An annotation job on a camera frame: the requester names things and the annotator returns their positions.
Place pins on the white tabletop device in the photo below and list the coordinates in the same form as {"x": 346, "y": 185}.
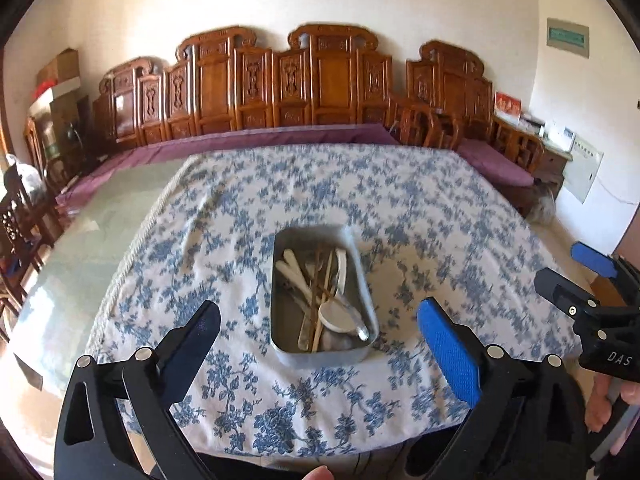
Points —
{"x": 561, "y": 136}

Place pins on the rectangular metal tray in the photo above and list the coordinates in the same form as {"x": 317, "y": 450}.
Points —
{"x": 320, "y": 358}

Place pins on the carved wooden armchair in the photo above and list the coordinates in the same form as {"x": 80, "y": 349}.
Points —
{"x": 450, "y": 80}

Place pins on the purple armchair seat cushion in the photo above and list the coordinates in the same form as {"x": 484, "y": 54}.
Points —
{"x": 492, "y": 162}

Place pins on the brown cardboard box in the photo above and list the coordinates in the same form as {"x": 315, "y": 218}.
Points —
{"x": 59, "y": 67}

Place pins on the metal spoon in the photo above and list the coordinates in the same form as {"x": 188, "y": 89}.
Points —
{"x": 361, "y": 330}

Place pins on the grey green wall box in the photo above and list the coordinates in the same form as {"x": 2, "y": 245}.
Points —
{"x": 567, "y": 37}

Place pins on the white plastic spoon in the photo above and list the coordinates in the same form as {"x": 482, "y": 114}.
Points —
{"x": 295, "y": 266}
{"x": 336, "y": 317}
{"x": 290, "y": 274}

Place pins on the red printed card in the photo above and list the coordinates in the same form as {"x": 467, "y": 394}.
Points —
{"x": 507, "y": 103}

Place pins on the red decorations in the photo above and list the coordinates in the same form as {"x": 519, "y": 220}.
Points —
{"x": 42, "y": 90}

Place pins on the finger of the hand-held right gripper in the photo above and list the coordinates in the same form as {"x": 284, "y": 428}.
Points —
{"x": 562, "y": 291}
{"x": 595, "y": 259}

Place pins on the long purple bench cushion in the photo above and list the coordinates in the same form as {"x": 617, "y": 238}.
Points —
{"x": 250, "y": 137}

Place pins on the black fan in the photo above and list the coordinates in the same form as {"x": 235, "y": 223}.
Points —
{"x": 76, "y": 135}

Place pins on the carved wooden dining chair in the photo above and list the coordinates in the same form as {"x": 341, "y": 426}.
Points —
{"x": 20, "y": 240}

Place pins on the person's left hand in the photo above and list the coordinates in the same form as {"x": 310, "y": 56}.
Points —
{"x": 317, "y": 474}

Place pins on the blue floral tablecloth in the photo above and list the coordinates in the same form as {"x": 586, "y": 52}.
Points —
{"x": 300, "y": 185}

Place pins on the person's right hand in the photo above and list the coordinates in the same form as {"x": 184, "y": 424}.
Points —
{"x": 600, "y": 405}

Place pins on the wooden side table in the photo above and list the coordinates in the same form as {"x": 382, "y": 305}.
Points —
{"x": 552, "y": 165}

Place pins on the brown wooden chopstick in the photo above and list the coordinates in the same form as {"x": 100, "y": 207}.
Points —
{"x": 326, "y": 285}
{"x": 316, "y": 305}

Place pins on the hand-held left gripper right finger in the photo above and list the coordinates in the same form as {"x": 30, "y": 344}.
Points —
{"x": 447, "y": 347}

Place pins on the grey fluffy mop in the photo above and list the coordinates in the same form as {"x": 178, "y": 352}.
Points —
{"x": 542, "y": 205}

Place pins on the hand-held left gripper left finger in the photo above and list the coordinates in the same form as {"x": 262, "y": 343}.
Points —
{"x": 192, "y": 350}

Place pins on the carved wooden sofa bench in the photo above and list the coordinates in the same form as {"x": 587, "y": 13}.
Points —
{"x": 215, "y": 85}

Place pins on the white plastic bag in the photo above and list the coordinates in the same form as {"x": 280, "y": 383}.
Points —
{"x": 20, "y": 175}

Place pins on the white wall electrical panel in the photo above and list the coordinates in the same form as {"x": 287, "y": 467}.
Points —
{"x": 582, "y": 170}

